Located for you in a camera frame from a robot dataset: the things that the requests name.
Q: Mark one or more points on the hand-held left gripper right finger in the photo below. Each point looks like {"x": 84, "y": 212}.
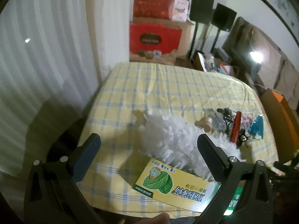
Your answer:
{"x": 205, "y": 149}

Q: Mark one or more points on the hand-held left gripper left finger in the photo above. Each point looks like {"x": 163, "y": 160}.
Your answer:
{"x": 86, "y": 158}

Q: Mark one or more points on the white feather duster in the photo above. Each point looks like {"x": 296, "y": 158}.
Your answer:
{"x": 172, "y": 135}

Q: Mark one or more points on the blue collapsible funnel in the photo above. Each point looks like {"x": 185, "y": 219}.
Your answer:
{"x": 257, "y": 123}

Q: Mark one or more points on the yellow green toothpaste box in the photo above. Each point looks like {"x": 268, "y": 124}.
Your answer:
{"x": 168, "y": 186}

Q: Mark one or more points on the cardboard box with orange lining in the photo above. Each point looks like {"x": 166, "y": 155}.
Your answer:
{"x": 278, "y": 112}

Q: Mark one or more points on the small red item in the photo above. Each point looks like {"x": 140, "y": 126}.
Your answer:
{"x": 245, "y": 120}

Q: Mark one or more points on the yellow plaid tablecloth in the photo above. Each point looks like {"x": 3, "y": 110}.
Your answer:
{"x": 163, "y": 91}

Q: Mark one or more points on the cardboard box of clutter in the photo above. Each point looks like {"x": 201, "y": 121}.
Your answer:
{"x": 210, "y": 61}

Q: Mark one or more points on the black radio lamp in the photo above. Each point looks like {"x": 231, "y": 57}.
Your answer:
{"x": 255, "y": 56}

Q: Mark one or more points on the black speaker stand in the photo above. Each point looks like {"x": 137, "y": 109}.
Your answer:
{"x": 215, "y": 40}
{"x": 193, "y": 42}

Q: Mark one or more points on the brown sofa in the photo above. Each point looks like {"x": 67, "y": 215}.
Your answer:
{"x": 268, "y": 58}

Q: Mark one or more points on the white curtain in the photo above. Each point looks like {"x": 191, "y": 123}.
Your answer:
{"x": 46, "y": 51}

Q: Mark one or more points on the red chocolate gift box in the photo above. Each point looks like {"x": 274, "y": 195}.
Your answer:
{"x": 151, "y": 35}

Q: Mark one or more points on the black speaker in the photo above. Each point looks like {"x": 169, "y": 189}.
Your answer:
{"x": 201, "y": 8}
{"x": 224, "y": 16}

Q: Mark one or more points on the pink tissue pack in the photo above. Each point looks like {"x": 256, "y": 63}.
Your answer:
{"x": 181, "y": 8}

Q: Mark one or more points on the red gift box gold print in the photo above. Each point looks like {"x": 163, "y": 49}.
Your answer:
{"x": 151, "y": 2}

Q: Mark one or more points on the framed ink painting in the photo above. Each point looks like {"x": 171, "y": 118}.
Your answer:
{"x": 275, "y": 0}

